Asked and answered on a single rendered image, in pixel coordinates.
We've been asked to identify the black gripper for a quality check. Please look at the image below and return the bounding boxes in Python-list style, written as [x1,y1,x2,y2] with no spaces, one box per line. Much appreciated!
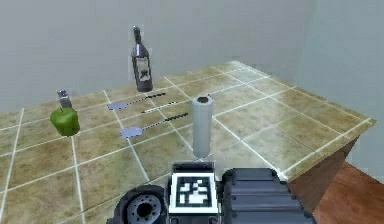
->
[106,184,168,224]

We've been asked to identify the white paper towel roll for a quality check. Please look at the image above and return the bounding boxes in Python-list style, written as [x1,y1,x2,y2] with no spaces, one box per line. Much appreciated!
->
[191,94,215,159]

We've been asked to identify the thin black utensil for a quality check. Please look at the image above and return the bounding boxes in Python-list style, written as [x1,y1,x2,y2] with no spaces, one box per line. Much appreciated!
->
[141,101,178,114]

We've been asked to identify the green apple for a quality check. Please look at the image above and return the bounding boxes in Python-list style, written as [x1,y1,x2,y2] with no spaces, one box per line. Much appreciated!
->
[49,107,81,137]

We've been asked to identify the tiled counter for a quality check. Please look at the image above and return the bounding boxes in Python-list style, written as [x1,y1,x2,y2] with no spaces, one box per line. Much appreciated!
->
[0,60,377,224]

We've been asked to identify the small grey shaker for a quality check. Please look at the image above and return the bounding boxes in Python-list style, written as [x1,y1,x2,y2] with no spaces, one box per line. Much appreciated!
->
[56,88,73,109]

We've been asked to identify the dark wine bottle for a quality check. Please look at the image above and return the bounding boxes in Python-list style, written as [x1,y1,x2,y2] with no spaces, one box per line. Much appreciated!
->
[130,25,154,93]

